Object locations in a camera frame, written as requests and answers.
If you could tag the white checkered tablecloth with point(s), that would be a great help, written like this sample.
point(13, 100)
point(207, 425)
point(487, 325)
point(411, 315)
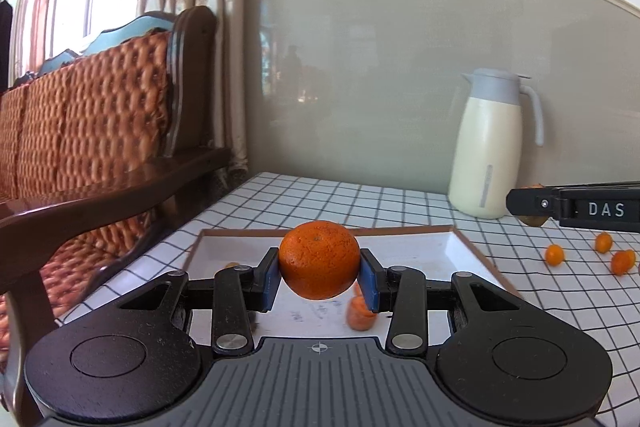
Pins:
point(550, 307)

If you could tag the carrot piece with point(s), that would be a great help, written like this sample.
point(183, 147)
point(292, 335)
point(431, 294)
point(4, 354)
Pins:
point(357, 289)
point(361, 314)

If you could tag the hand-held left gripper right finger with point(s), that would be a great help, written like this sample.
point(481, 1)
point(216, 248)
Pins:
point(368, 282)

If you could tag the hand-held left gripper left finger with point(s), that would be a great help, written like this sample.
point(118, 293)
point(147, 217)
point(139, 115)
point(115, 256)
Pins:
point(270, 279)

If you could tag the cream thermos jug grey lid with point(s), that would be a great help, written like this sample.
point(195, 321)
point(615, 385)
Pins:
point(480, 147)

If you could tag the mandarin orange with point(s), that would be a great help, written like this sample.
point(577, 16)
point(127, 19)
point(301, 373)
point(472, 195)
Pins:
point(623, 262)
point(320, 259)
point(554, 255)
point(232, 265)
point(603, 243)

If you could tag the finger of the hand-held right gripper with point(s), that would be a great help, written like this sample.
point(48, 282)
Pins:
point(530, 203)
point(600, 185)

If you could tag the wooden sofa orange cushions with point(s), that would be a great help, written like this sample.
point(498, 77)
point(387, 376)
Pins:
point(110, 107)

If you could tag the black coat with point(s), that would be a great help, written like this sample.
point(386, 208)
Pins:
point(5, 42)

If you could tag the beige embroidered curtain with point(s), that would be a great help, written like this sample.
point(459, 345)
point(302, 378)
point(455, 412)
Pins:
point(220, 7)

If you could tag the brown cardboard box tray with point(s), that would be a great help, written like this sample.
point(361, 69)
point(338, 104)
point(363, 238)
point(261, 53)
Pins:
point(425, 252)

